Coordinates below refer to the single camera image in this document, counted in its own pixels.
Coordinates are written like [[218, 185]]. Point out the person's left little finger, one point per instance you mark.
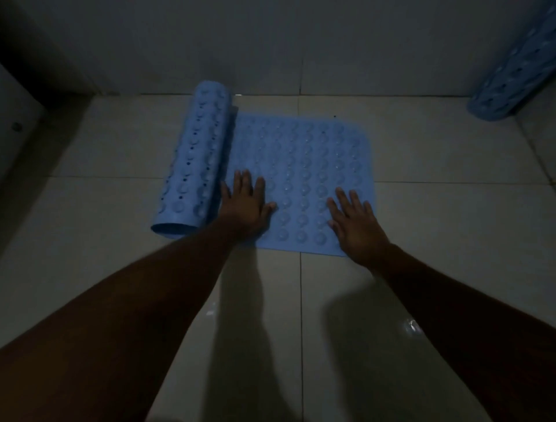
[[225, 193]]

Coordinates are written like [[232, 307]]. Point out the blue suction-cup bath mat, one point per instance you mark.
[[304, 152]]

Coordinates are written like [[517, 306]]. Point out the person's left hand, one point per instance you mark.
[[243, 213]]

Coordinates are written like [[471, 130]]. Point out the person's right hand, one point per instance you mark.
[[358, 230]]

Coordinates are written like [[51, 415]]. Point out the person's right thumb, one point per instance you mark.
[[333, 225]]

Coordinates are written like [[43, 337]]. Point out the person's left thumb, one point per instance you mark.
[[268, 210]]

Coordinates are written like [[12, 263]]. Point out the person's left middle finger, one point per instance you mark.
[[247, 183]]

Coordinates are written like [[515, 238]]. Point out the person's left forearm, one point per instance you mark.
[[130, 313]]

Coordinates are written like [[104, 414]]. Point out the person's right forearm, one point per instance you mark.
[[469, 330]]

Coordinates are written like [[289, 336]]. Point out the person's right middle finger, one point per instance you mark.
[[344, 201]]

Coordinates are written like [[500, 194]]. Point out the person's right little finger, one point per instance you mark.
[[369, 209]]

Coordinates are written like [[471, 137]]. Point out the rolled blue bath mat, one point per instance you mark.
[[512, 82]]

